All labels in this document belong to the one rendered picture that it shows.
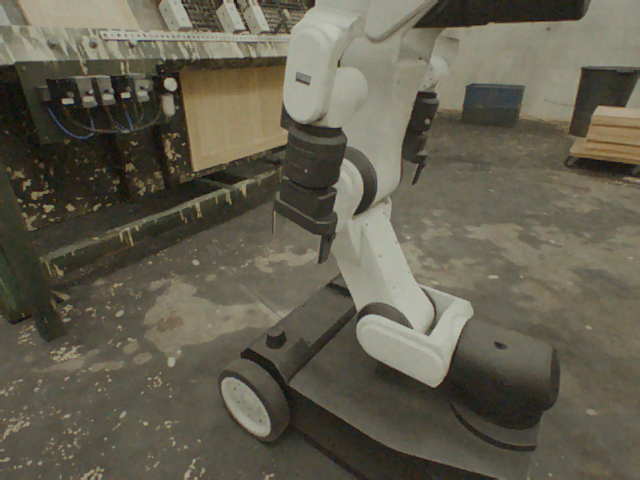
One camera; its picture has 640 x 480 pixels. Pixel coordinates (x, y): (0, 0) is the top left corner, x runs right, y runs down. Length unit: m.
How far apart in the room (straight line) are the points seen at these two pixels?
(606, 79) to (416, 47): 4.06
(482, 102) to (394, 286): 4.35
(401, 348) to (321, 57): 0.58
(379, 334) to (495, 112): 4.39
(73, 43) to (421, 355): 1.41
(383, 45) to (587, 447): 1.01
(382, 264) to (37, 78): 1.18
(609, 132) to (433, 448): 2.93
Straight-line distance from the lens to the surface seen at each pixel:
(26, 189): 1.80
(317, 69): 0.49
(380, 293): 0.84
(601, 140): 3.48
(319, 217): 0.58
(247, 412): 1.03
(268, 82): 2.52
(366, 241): 0.80
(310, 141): 0.53
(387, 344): 0.84
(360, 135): 0.74
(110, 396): 1.25
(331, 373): 0.94
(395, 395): 0.92
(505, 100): 5.03
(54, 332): 1.52
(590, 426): 1.27
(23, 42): 1.54
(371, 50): 0.69
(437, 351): 0.81
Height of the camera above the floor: 0.85
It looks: 27 degrees down
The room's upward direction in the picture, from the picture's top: straight up
